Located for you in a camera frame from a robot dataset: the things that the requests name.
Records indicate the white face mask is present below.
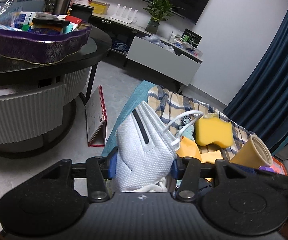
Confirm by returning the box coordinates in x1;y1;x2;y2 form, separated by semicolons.
110;101;203;193

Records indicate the yellow sponge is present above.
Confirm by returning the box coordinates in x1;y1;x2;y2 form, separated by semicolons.
195;116;233;148

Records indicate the teal knitted cloth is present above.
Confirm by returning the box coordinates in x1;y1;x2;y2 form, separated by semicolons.
175;115;194;141

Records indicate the yellow cleaning cloth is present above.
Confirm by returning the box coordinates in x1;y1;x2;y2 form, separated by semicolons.
175;135;224;183

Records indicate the plaid blanket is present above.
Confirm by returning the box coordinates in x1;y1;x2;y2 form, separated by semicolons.
148;85;253;160

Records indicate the red desk calendar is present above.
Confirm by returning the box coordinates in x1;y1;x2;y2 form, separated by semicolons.
85;85;108;147

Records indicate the teal cushion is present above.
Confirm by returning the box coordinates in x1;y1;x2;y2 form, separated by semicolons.
101;81;155;157

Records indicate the beige paper cup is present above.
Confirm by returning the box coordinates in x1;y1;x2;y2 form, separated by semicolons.
229;134;273;168

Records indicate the purple tissue package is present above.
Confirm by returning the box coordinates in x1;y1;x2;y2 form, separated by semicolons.
258;166;275;173

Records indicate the round black coffee table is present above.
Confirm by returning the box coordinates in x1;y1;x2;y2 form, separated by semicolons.
0;27;112;159

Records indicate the orange storage box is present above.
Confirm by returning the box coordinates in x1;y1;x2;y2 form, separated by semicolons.
271;157;288;176

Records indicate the white TV cabinet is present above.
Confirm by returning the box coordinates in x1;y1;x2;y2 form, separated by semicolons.
90;14;203;93

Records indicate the blue curtain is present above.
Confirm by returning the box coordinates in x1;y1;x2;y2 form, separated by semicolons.
224;10;288;149

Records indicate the black green sign card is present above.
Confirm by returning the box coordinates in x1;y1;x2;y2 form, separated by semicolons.
180;29;202;48

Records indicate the purple decorative tray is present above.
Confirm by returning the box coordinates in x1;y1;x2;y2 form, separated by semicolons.
0;22;92;65

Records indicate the white router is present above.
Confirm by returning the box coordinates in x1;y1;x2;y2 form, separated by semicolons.
109;4;138;24

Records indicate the yellow box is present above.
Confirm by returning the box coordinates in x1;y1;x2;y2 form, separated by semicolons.
89;0;110;15

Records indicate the potted green plant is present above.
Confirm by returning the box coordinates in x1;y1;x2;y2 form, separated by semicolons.
143;0;183;34

